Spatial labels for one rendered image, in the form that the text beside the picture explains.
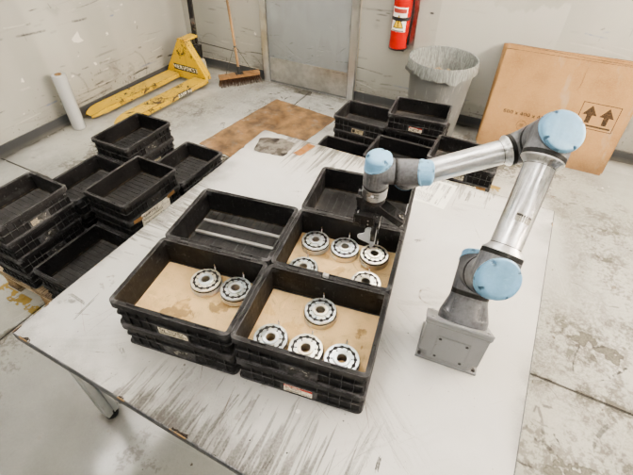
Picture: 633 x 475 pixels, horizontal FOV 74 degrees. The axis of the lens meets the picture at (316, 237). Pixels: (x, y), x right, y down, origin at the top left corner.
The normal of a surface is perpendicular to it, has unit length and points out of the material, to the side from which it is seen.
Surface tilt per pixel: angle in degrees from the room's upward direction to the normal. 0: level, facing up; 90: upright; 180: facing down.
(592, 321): 0
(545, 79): 82
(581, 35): 90
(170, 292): 0
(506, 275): 56
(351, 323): 0
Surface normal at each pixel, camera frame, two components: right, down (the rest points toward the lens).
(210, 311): 0.01, -0.73
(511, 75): -0.44, 0.49
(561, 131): -0.01, -0.09
